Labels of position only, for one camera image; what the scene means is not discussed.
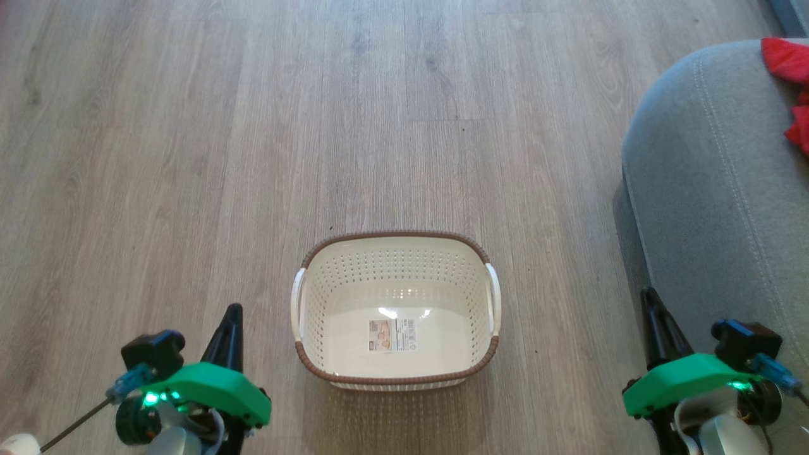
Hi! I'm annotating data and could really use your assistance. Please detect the grey sofa seat module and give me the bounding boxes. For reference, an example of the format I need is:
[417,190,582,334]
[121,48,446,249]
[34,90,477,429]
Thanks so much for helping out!
[621,39,809,455]

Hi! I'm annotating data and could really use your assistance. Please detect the thin left arm cable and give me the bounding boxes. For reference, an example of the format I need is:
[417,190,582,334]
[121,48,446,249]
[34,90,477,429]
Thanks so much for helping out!
[38,397,118,453]

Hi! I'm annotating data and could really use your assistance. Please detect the blue camera connector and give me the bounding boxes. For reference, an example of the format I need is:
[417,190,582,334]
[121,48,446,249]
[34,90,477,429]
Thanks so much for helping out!
[751,353,802,389]
[105,365,156,404]

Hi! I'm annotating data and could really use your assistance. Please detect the red cloth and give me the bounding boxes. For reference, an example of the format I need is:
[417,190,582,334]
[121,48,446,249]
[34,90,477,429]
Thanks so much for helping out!
[760,37,809,156]

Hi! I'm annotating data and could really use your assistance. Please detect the paper label in basket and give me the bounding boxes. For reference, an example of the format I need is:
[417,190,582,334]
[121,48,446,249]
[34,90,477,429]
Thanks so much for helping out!
[369,318,419,353]

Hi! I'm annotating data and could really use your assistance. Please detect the cream plastic laundry basket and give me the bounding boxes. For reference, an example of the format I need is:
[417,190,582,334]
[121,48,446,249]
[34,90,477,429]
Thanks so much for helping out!
[291,230,503,391]

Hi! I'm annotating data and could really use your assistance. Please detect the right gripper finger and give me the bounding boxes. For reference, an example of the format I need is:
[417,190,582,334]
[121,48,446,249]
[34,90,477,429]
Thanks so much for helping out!
[651,404,690,455]
[640,288,693,371]

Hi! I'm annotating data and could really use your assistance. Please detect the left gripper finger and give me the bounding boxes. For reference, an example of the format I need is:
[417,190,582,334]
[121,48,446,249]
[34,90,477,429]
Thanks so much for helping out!
[201,303,245,374]
[221,418,253,455]

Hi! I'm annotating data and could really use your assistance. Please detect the blue left camera connector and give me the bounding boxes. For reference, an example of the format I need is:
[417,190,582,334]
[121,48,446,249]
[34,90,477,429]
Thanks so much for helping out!
[105,365,156,404]

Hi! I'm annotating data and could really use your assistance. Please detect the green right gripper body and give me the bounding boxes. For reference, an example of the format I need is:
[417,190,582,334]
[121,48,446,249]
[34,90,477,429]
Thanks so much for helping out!
[623,353,766,420]

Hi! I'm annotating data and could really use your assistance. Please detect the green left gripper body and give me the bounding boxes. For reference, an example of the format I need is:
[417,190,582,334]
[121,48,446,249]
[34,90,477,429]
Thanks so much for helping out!
[139,361,272,430]

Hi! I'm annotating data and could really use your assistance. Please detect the blue right camera connector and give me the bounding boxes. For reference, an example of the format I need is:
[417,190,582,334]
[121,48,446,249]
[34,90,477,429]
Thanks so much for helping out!
[751,353,802,389]

